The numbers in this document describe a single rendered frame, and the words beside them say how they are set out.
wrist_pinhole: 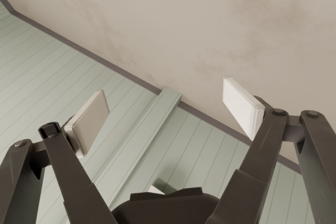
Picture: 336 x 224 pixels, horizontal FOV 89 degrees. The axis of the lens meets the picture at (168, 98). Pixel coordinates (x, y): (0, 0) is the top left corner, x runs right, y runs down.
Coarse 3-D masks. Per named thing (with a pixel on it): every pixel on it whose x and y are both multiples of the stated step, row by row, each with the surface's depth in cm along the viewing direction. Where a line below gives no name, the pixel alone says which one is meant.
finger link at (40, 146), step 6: (66, 138) 12; (36, 144) 12; (42, 144) 12; (36, 150) 11; (42, 150) 11; (36, 156) 11; (42, 156) 11; (30, 162) 11; (36, 162) 11; (42, 162) 12; (48, 162) 12; (36, 168) 12
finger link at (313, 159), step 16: (304, 112) 11; (304, 128) 10; (320, 128) 10; (304, 144) 10; (320, 144) 9; (304, 160) 10; (320, 160) 8; (304, 176) 9; (320, 176) 8; (320, 192) 7; (320, 208) 7
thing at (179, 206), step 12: (144, 192) 7; (180, 192) 7; (192, 192) 7; (120, 204) 7; (132, 204) 7; (144, 204) 7; (156, 204) 7; (168, 204) 7; (180, 204) 7; (192, 204) 7; (204, 204) 7; (216, 204) 7; (120, 216) 6; (132, 216) 6; (144, 216) 6; (156, 216) 6; (168, 216) 6; (180, 216) 6; (192, 216) 6; (204, 216) 6
